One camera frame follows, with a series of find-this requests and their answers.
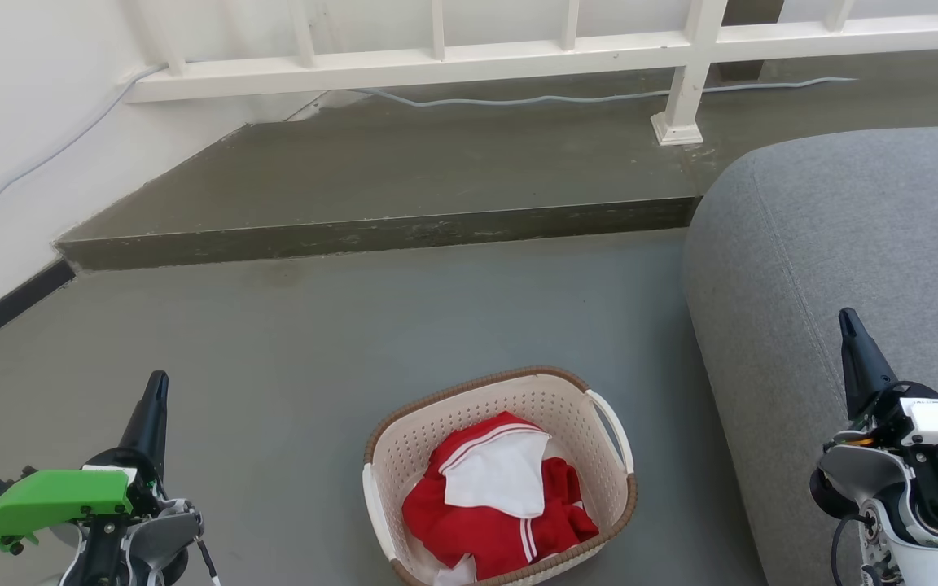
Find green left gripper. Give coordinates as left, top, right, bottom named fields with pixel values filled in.
left=0, top=370, right=170, bottom=549

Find beige perforated plastic laundry basket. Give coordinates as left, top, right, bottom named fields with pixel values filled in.
left=362, top=365, right=638, bottom=586

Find grey fabric sofa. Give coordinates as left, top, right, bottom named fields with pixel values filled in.
left=682, top=125, right=938, bottom=586

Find black skirting board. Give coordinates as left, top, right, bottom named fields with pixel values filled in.
left=0, top=258, right=77, bottom=364

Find white garment with red trim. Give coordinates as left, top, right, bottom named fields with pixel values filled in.
left=442, top=431, right=552, bottom=520

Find red garment with white stripes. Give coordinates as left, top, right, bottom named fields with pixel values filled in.
left=401, top=411, right=600, bottom=581

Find white metal railing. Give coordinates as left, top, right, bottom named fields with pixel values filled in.
left=121, top=0, right=938, bottom=147

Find light grey floor cable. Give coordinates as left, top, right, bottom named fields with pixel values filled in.
left=0, top=63, right=859, bottom=237

